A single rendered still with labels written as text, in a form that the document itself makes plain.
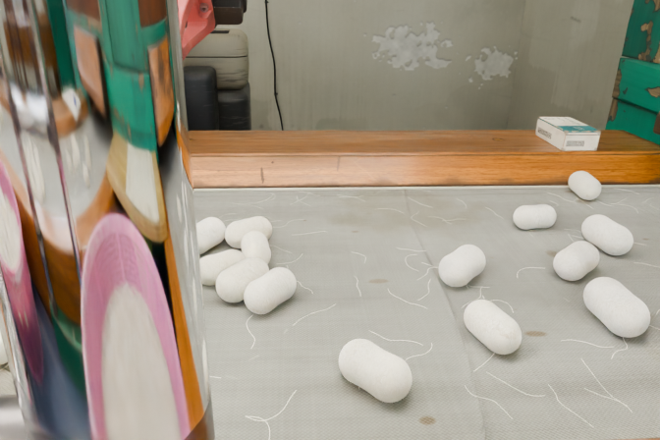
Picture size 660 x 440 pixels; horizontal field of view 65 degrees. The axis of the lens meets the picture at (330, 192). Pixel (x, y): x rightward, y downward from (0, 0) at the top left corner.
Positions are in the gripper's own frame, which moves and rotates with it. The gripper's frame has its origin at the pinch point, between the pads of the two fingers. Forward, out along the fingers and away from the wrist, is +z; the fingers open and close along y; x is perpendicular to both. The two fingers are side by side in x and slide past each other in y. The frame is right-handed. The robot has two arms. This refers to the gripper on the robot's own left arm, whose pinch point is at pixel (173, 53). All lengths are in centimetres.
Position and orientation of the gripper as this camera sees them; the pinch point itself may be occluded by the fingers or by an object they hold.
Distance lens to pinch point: 42.8
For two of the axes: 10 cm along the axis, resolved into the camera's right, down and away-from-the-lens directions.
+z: 0.4, 8.8, -4.7
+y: 10.0, -0.1, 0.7
